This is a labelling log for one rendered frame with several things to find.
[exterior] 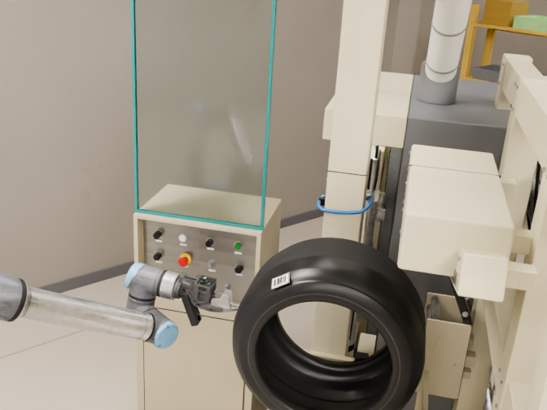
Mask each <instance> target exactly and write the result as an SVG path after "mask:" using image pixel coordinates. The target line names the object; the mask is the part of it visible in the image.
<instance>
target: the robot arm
mask: <svg viewBox="0 0 547 410"><path fill-rule="evenodd" d="M216 283H217V279H216V278H214V277H209V276H205V275H203V274H202V275H201V276H200V277H198V278H193V277H188V276H187V275H186V273H184V272H182V274H180V273H175V272H171V271H168V270H165V269H162V268H157V267H153V266H150V265H147V264H141V263H135V264H133V265H132V266H131V268H130V269H129V271H128V273H127V276H126V278H125V287H126V288H127V289H129V295H128V299H127V304H126V308H123V307H117V306H113V305H110V304H105V303H99V302H95V301H91V300H88V299H81V298H78V297H73V296H70V295H65V294H60V293H55V292H52V291H48V290H41V289H38V288H33V287H30V286H28V285H27V283H26V281H25V280H24V279H21V278H17V277H13V276H10V275H8V274H5V273H3V272H1V271H0V321H8V322H13V321H16V320H17V319H18V318H24V319H28V320H32V321H40V322H45V323H50V324H54V325H62V326H67V327H71V328H76V329H83V330H89V331H93V332H98V333H102V334H110V335H115V336H119V337H124V338H132V339H137V340H138V341H141V342H149V343H152V344H154V346H155V347H157V348H159V349H166V348H168V347H170V346H172V345H173V344H174V342H175V341H176V339H177V336H178V327H177V326H176V325H175V323H174V322H173V321H171V320H170V319H169V318H168V317H167V316H165V315H164V314H163V313H162V312H160V311H159V310H158V309H157V308H156V307H155V298H156V296H158V297H161V298H164V299H169V300H174V299H180V298H181V299H182V302H183V305H184V307H185V309H186V314H187V315H188V318H189V321H190V324H191V326H197V325H198V324H199V323H200V321H201V320H202V317H201V315H200V312H199V308H200V309H203V310H205V311H209V312H233V311H237V310H238V304H236V303H234V302H233V295H232V291H231V290H226V291H225V292H224V293H214V290H215V289H216V287H217V284H216Z"/></svg>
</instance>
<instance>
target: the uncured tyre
mask: <svg viewBox="0 0 547 410"><path fill-rule="evenodd" d="M286 273H290V283H287V284H286V285H283V286H279V287H277V288H274V289H271V288H272V279H273V278H275V277H279V276H281V275H283V274H286ZM307 302H324V303H333V304H337V305H339V306H342V307H345V308H348V309H350V310H352V311H354V312H356V313H358V314H359V315H361V316H363V317H364V318H365V319H367V320H368V322H370V323H371V324H372V325H373V326H374V327H375V328H376V330H377V331H379V332H380V334H381V335H382V337H383V339H384V341H385V342H386V344H385V346H384V347H382V348H381V349H380V350H379V351H377V352H376V353H374V354H373V355H371V356H368V357H366V358H364V359H362V360H356V361H350V362H335V361H330V360H324V359H321V358H318V357H316V356H314V355H311V354H309V353H308V352H306V351H305V350H303V349H302V348H300V347H299V346H298V345H297V344H295V343H294V342H293V341H292V339H291V338H290V337H289V336H288V334H287V332H286V331H285V329H284V328H283V326H282V323H281V321H280V319H279V315H278V312H280V311H281V310H282V309H284V308H287V307H290V306H292V305H295V304H297V303H307ZM232 343H233V353H234V360H235V363H236V365H237V368H238V371H239V373H240V375H241V377H242V379H243V381H244V382H245V384H246V386H247V387H248V389H249V390H250V391H251V392H252V393H253V394H254V396H255V397H256V398H257V399H258V400H259V401H260V402H261V403H262V404H263V405H264V406H266V407H267V408H268V409H269V410H401V409H402V408H403V407H404V406H405V405H406V404H407V403H408V402H409V400H410V398H411V397H412V395H413V394H414V392H415V390H416V389H417V387H418V384H419V382H420V380H421V377H422V373H423V370H424V364H425V350H426V318H425V312H424V309H423V305H422V301H421V299H420V297H419V294H418V292H417V290H416V289H415V287H414V285H413V283H412V282H411V280H410V279H409V277H408V276H407V275H406V274H405V272H404V271H403V270H402V269H401V268H398V265H397V264H396V263H395V262H394V261H393V260H391V259H390V258H389V257H387V256H386V255H385V254H384V253H382V252H380V251H378V250H376V249H374V248H373V247H371V246H368V245H366V244H363V243H361V242H356V241H353V240H349V239H345V238H313V239H309V240H305V241H302V242H297V243H296V244H293V245H291V246H289V247H287V248H285V249H283V250H282V251H279V252H278V253H277V254H276V255H274V256H273V257H271V258H270V259H269V260H268V261H267V262H266V263H265V264H264V265H263V266H262V267H261V269H260V270H259V271H258V273H257V274H256V276H255V277H254V279H253V281H252V283H251V285H250V286H249V288H248V290H247V293H246V294H245V295H244V297H243V300H242V302H241V303H240V304H239V306H238V310H237V312H236V315H235V318H234V325H233V337H232Z"/></svg>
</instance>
